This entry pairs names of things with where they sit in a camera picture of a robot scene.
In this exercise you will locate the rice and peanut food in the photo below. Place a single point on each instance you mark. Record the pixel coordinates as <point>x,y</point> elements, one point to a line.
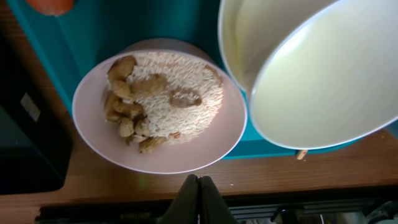
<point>161,98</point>

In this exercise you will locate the teal plastic tray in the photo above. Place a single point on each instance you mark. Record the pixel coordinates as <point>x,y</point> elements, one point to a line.
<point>71,45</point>

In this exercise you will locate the small pink bowl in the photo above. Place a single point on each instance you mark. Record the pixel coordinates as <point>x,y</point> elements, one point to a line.
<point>223,134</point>

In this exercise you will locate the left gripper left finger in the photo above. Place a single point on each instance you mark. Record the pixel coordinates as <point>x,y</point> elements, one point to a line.
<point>183,209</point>

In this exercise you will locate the black plastic tray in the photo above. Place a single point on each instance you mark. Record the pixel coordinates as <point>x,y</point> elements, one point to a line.
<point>35,149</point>

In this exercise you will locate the left wooden chopstick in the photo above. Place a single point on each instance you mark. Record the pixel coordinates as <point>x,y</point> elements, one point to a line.
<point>301,154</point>

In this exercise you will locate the pale green bowl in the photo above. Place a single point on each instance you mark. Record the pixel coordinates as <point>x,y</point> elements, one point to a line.
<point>249,31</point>

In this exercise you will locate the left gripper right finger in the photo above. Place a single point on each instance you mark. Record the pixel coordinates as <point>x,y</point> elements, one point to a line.
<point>213,209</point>

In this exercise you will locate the orange carrot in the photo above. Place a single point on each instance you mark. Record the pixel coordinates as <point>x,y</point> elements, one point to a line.
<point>51,7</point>

